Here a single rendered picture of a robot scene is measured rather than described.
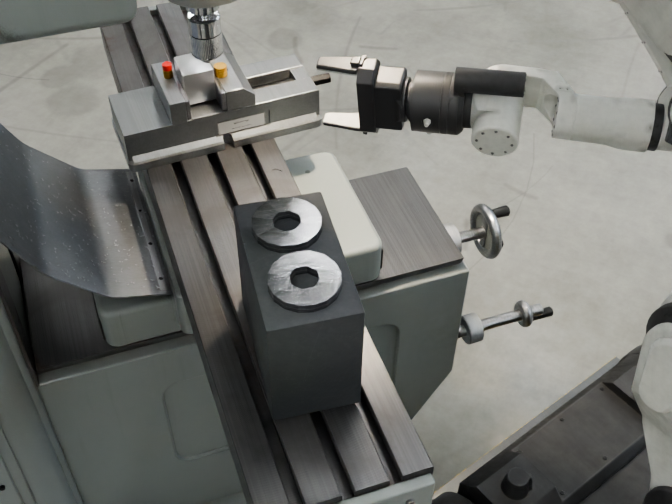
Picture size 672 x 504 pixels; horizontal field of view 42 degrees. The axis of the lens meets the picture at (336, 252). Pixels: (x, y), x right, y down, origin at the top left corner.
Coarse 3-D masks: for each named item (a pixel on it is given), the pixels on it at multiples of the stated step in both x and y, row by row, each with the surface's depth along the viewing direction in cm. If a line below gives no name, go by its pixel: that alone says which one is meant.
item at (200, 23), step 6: (216, 12) 127; (192, 18) 125; (198, 18) 125; (204, 18) 125; (210, 18) 125; (216, 18) 126; (192, 24) 125; (198, 24) 125; (204, 24) 125; (210, 24) 125; (216, 24) 126
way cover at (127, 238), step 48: (0, 144) 141; (0, 192) 131; (48, 192) 145; (96, 192) 154; (0, 240) 122; (48, 240) 135; (96, 240) 145; (144, 240) 148; (96, 288) 135; (144, 288) 140
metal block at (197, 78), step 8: (176, 56) 149; (184, 56) 149; (192, 56) 149; (176, 64) 148; (184, 64) 148; (192, 64) 148; (200, 64) 148; (208, 64) 148; (176, 72) 150; (184, 72) 146; (192, 72) 146; (200, 72) 146; (208, 72) 147; (184, 80) 146; (192, 80) 147; (200, 80) 147; (208, 80) 148; (184, 88) 147; (192, 88) 148; (200, 88) 148; (208, 88) 149; (192, 96) 149; (200, 96) 149; (208, 96) 150
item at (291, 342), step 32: (320, 192) 119; (256, 224) 112; (288, 224) 114; (320, 224) 112; (256, 256) 110; (288, 256) 108; (320, 256) 108; (256, 288) 107; (288, 288) 105; (320, 288) 105; (352, 288) 107; (256, 320) 112; (288, 320) 103; (320, 320) 103; (352, 320) 104; (256, 352) 121; (288, 352) 106; (320, 352) 107; (352, 352) 109; (288, 384) 110; (320, 384) 112; (352, 384) 114; (288, 416) 115
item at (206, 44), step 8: (192, 32) 126; (200, 32) 126; (208, 32) 126; (216, 32) 127; (192, 40) 128; (200, 40) 127; (208, 40) 127; (216, 40) 128; (192, 48) 129; (200, 48) 128; (208, 48) 128; (216, 48) 128; (200, 56) 129; (208, 56) 129; (216, 56) 129
